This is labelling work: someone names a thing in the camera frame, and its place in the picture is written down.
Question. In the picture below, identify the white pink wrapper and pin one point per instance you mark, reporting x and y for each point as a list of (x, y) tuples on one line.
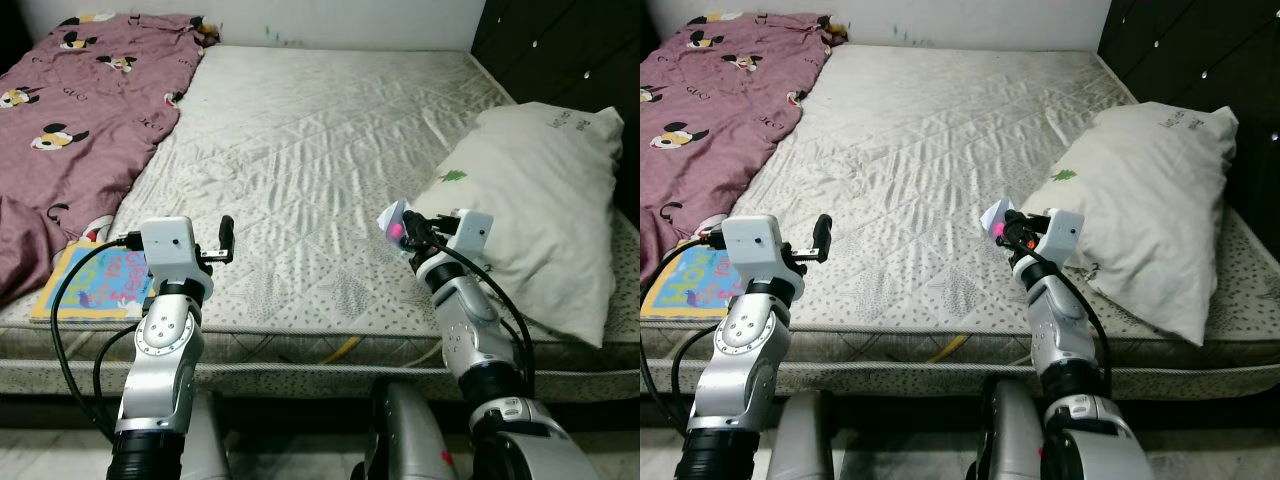
[(998, 212), (393, 218)]

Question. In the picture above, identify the white pillow with tree print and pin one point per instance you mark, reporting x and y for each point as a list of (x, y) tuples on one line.
[(530, 200), (1140, 200)]

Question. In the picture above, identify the colourful children's book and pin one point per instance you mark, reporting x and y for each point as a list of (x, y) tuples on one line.
[(690, 285), (95, 285)]

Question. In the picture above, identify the pink cartoon mouse blanket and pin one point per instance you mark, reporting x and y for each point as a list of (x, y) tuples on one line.
[(720, 130), (90, 130)]

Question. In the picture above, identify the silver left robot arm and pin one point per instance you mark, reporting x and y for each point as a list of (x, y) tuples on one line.
[(160, 370), (745, 370)]

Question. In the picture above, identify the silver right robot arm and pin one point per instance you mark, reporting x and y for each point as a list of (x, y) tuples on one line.
[(1060, 320), (475, 330)]

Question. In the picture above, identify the grey quilted mattress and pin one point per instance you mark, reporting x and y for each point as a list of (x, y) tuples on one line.
[(300, 150), (920, 150)]

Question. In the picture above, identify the silver left robot leg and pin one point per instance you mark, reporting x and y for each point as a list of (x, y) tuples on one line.
[(805, 445), (208, 445)]

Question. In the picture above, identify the silver robot leg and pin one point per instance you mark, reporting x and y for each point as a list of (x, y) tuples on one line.
[(1010, 440), (208, 445), (410, 440), (805, 445)]

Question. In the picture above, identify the silver right robot leg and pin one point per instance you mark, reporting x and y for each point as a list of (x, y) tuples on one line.
[(410, 440), (1010, 440)]

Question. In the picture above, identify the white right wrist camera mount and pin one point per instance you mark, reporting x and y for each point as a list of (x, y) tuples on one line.
[(475, 235), (1062, 235)]

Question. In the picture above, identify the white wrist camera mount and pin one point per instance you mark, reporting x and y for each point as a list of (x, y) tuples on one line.
[(475, 235), (165, 245), (1062, 235), (750, 245)]

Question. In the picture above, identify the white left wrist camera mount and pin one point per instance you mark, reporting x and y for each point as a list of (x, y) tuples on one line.
[(165, 245), (750, 245)]

